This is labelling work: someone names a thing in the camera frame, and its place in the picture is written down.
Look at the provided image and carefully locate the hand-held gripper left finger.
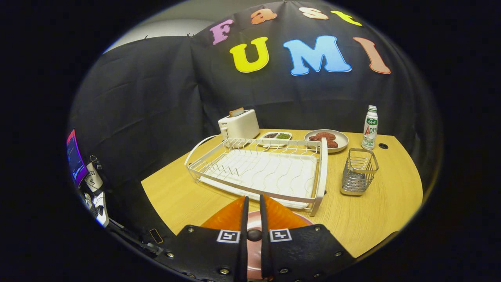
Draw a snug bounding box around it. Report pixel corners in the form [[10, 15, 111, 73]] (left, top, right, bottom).
[[162, 195, 250, 282]]

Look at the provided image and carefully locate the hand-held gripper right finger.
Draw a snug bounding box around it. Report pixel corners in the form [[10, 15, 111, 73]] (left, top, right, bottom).
[[260, 194, 356, 282]]

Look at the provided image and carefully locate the pink plate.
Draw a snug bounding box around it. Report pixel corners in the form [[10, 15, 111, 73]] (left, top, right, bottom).
[[247, 210, 314, 281]]

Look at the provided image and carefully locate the white wire dish rack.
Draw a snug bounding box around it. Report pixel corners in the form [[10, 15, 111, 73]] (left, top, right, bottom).
[[185, 136, 328, 217]]

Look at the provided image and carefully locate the metal wire basket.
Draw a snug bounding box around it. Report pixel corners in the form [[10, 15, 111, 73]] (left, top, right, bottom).
[[340, 148, 379, 196]]

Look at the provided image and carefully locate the white divided dish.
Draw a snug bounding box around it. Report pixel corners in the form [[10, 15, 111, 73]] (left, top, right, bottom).
[[256, 131, 293, 148]]

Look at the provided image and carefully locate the grey plate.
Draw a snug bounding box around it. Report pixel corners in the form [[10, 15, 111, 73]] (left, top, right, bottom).
[[304, 129, 349, 153]]

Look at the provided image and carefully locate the white toaster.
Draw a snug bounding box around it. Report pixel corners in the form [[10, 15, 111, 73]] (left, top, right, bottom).
[[218, 109, 260, 141]]

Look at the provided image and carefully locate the white device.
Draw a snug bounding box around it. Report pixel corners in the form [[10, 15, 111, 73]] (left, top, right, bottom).
[[92, 191, 110, 228]]

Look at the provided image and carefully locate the white drink bottle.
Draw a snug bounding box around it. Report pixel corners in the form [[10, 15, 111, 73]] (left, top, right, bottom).
[[361, 105, 379, 151]]

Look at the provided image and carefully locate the white printed cup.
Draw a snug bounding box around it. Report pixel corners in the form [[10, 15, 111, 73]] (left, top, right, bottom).
[[85, 162, 103, 192]]

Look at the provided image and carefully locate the black backdrop cloth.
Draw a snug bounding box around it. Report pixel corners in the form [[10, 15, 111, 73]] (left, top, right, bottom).
[[67, 0, 445, 251]]

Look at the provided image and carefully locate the computer monitor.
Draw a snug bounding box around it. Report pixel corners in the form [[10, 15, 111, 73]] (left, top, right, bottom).
[[66, 129, 88, 188]]

